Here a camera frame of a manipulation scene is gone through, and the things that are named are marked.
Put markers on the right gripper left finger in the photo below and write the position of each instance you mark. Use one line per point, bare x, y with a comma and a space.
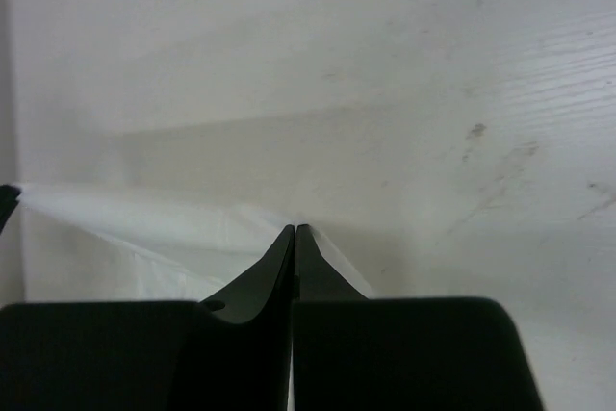
230, 351

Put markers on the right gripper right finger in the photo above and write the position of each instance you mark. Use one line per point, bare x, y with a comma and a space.
351, 352

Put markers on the white tank top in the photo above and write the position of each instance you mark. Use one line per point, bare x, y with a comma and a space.
184, 247

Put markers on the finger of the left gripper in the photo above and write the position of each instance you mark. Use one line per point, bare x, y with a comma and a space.
9, 195

